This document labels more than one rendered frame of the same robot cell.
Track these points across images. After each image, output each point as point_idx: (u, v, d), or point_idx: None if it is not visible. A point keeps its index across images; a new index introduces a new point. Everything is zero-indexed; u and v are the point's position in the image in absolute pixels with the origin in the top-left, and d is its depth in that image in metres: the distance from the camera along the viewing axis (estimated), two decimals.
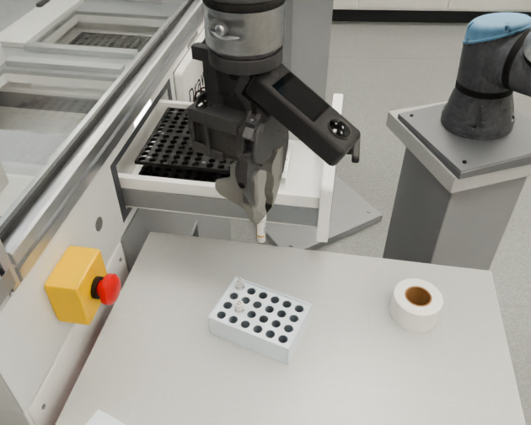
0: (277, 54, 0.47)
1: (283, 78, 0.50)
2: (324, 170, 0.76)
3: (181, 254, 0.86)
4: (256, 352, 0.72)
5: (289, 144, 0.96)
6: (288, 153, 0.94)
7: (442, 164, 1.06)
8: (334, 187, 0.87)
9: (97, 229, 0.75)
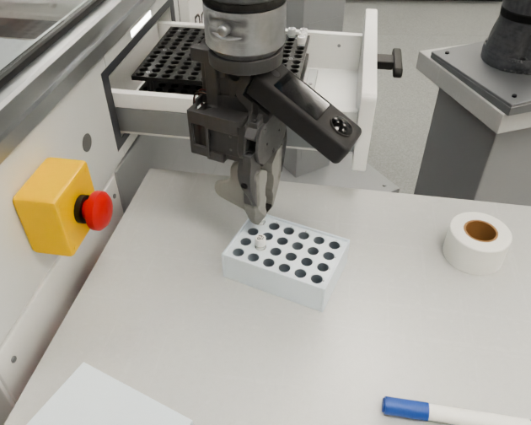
0: (278, 54, 0.47)
1: (284, 78, 0.50)
2: (364, 78, 0.62)
3: (187, 191, 0.72)
4: (282, 297, 0.58)
5: (313, 70, 0.82)
6: (313, 78, 0.80)
7: (487, 101, 0.92)
8: None
9: (84, 148, 0.60)
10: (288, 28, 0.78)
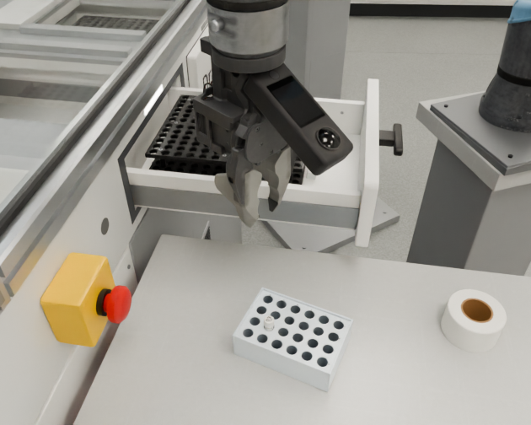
0: (275, 56, 0.47)
1: (281, 81, 0.49)
2: (367, 164, 0.65)
3: (198, 260, 0.76)
4: (290, 376, 0.61)
5: None
6: None
7: (485, 159, 0.96)
8: None
9: (103, 232, 0.64)
10: None
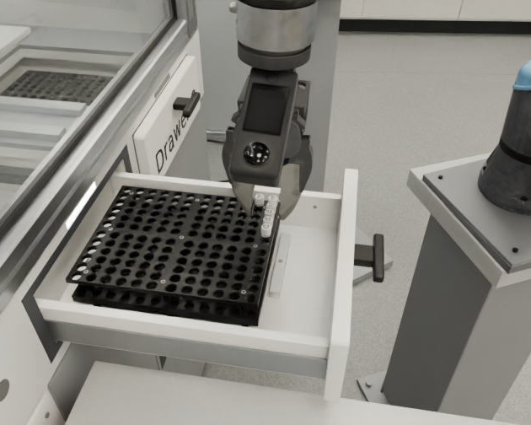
0: (266, 57, 0.47)
1: (273, 87, 0.48)
2: (335, 309, 0.52)
3: (135, 401, 0.62)
4: None
5: (286, 236, 0.71)
6: (284, 250, 0.69)
7: (485, 250, 0.82)
8: None
9: None
10: (255, 196, 0.68)
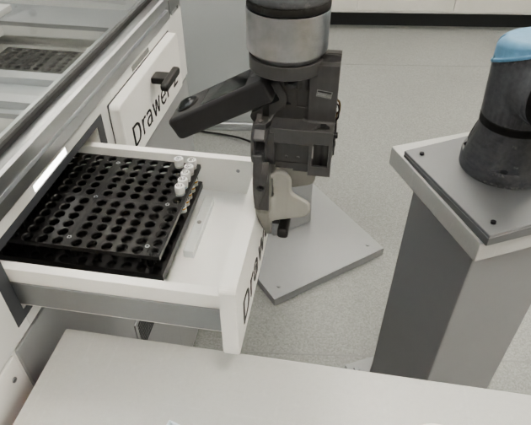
0: None
1: (246, 78, 0.50)
2: (229, 258, 0.52)
3: (104, 368, 0.62)
4: None
5: (208, 199, 0.72)
6: (205, 212, 0.70)
7: (463, 223, 0.81)
8: (257, 266, 0.63)
9: None
10: (174, 158, 0.68)
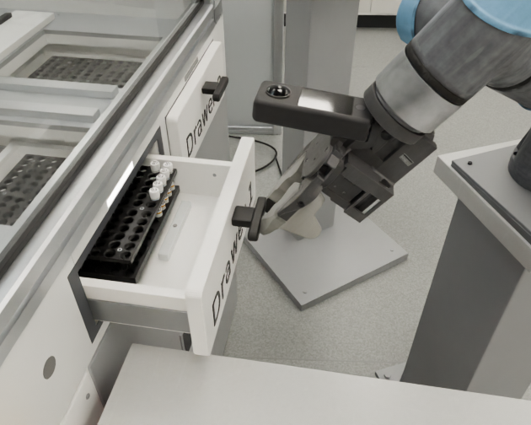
0: (372, 85, 0.49)
1: (351, 107, 0.50)
2: (197, 261, 0.53)
3: (175, 383, 0.61)
4: None
5: (185, 203, 0.73)
6: (181, 215, 0.71)
7: (518, 234, 0.81)
8: (230, 269, 0.64)
9: (45, 377, 0.49)
10: (151, 163, 0.69)
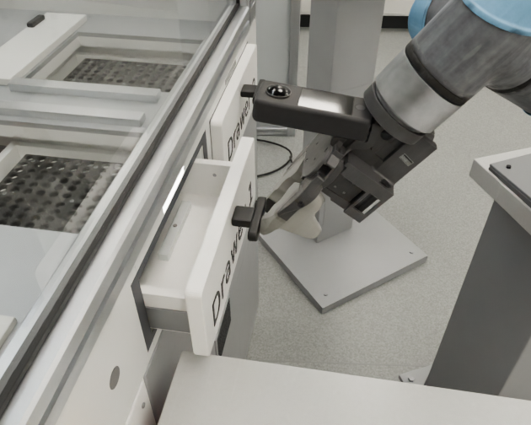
0: (372, 85, 0.49)
1: (351, 107, 0.50)
2: (197, 261, 0.53)
3: (230, 391, 0.60)
4: None
5: (185, 203, 0.73)
6: (181, 215, 0.71)
7: None
8: (230, 269, 0.64)
9: (112, 387, 0.49)
10: None
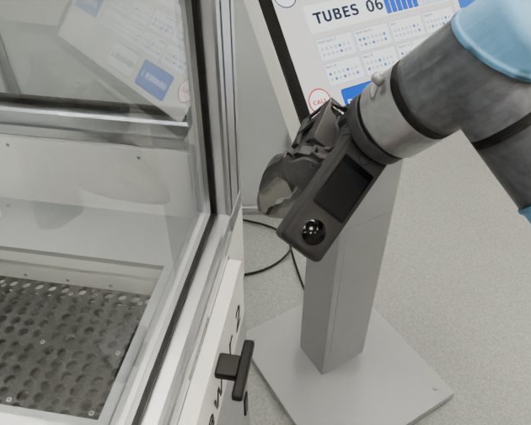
0: (376, 149, 0.44)
1: (361, 169, 0.47)
2: None
3: None
4: None
5: None
6: None
7: None
8: None
9: None
10: None
